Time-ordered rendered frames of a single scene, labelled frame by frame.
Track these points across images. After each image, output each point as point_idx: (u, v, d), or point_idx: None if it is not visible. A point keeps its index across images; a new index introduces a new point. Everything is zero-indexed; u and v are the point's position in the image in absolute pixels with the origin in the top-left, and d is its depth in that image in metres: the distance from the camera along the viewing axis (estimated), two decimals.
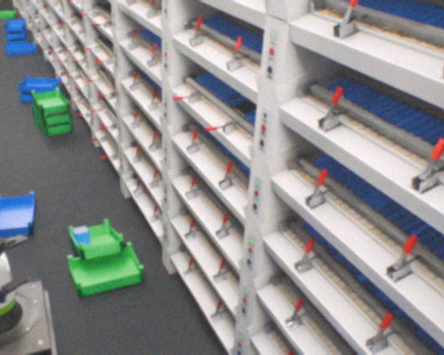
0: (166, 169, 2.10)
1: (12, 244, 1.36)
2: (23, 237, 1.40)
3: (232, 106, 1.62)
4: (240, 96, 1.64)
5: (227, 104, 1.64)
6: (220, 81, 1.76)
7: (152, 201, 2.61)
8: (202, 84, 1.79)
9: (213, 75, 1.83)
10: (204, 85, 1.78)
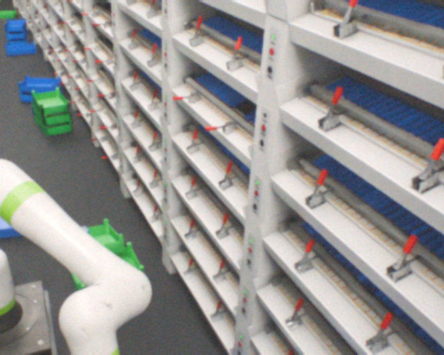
0: (166, 169, 2.10)
1: None
2: None
3: (232, 106, 1.62)
4: (240, 96, 1.64)
5: (227, 104, 1.63)
6: (220, 81, 1.76)
7: (152, 201, 2.61)
8: (202, 84, 1.79)
9: (213, 75, 1.83)
10: (204, 85, 1.78)
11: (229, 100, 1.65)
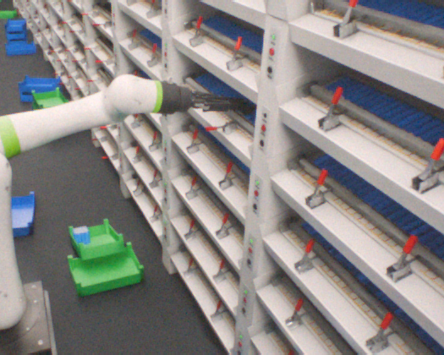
0: (166, 169, 2.10)
1: (228, 98, 1.55)
2: None
3: None
4: (240, 96, 1.64)
5: None
6: (220, 81, 1.76)
7: (152, 201, 2.61)
8: (202, 84, 1.79)
9: (213, 75, 1.83)
10: (204, 85, 1.78)
11: None
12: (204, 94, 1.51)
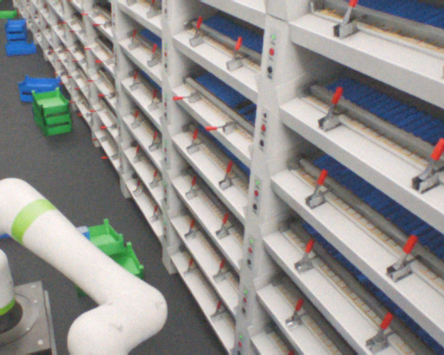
0: (166, 169, 2.10)
1: None
2: None
3: (232, 106, 1.62)
4: (240, 96, 1.64)
5: (227, 104, 1.63)
6: (220, 81, 1.76)
7: (152, 201, 2.61)
8: (202, 84, 1.79)
9: (213, 75, 1.83)
10: (204, 85, 1.78)
11: (229, 100, 1.65)
12: None
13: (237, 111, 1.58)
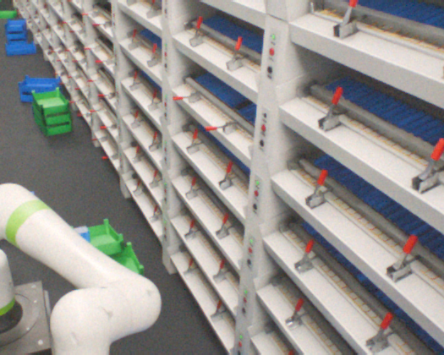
0: (166, 169, 2.10)
1: None
2: None
3: (232, 106, 1.62)
4: (240, 96, 1.64)
5: (227, 104, 1.63)
6: (220, 81, 1.76)
7: (152, 201, 2.61)
8: (202, 84, 1.79)
9: (213, 75, 1.83)
10: (204, 85, 1.78)
11: (229, 100, 1.65)
12: None
13: (237, 111, 1.58)
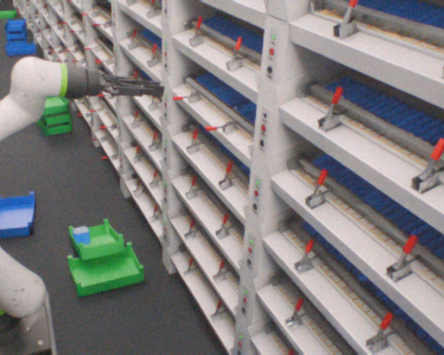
0: (166, 169, 2.10)
1: (147, 93, 1.49)
2: (162, 91, 1.50)
3: (232, 106, 1.62)
4: (240, 96, 1.64)
5: (227, 104, 1.63)
6: (220, 81, 1.76)
7: (152, 201, 2.61)
8: (202, 84, 1.79)
9: (213, 75, 1.83)
10: (204, 85, 1.78)
11: (229, 100, 1.65)
12: None
13: (237, 111, 1.58)
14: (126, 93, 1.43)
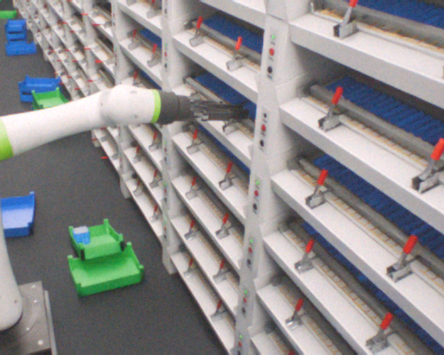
0: (166, 169, 2.10)
1: (232, 117, 1.49)
2: (247, 115, 1.50)
3: None
4: (242, 95, 1.64)
5: (229, 103, 1.64)
6: (221, 80, 1.76)
7: (152, 201, 2.61)
8: (203, 84, 1.79)
9: (213, 75, 1.83)
10: (205, 85, 1.79)
11: (231, 99, 1.65)
12: None
13: None
14: (215, 117, 1.43)
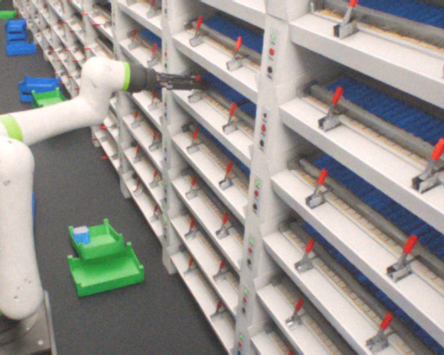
0: (166, 169, 2.10)
1: (194, 88, 1.71)
2: (207, 86, 1.72)
3: (237, 105, 1.62)
4: (244, 95, 1.64)
5: (232, 102, 1.64)
6: None
7: (152, 201, 2.61)
8: None
9: None
10: None
11: (233, 98, 1.66)
12: None
13: (242, 110, 1.58)
14: (178, 87, 1.64)
